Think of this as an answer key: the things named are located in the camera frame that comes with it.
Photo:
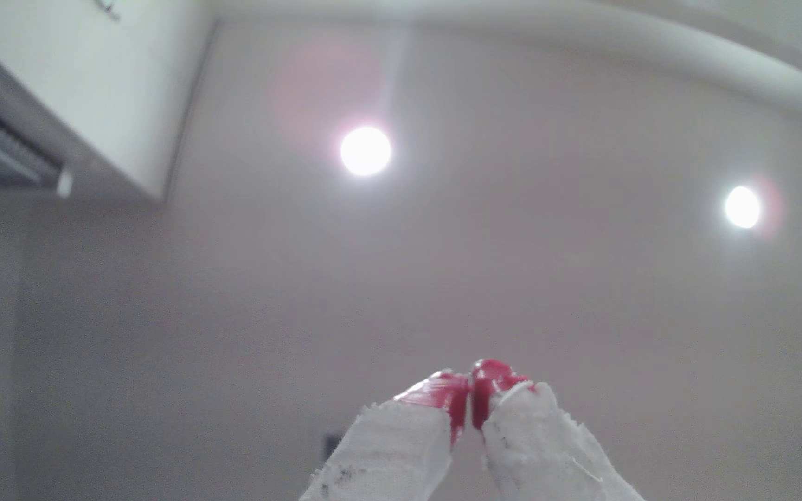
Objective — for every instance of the grey window blind roller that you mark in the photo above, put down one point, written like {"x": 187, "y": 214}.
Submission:
{"x": 4, "y": 146}

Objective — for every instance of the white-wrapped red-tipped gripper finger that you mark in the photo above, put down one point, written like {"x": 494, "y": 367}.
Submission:
{"x": 390, "y": 452}
{"x": 547, "y": 452}

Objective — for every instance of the white air conditioner unit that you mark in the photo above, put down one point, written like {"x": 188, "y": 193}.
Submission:
{"x": 94, "y": 76}

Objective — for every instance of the round ceiling light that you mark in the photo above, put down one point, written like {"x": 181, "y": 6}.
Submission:
{"x": 366, "y": 151}
{"x": 742, "y": 207}

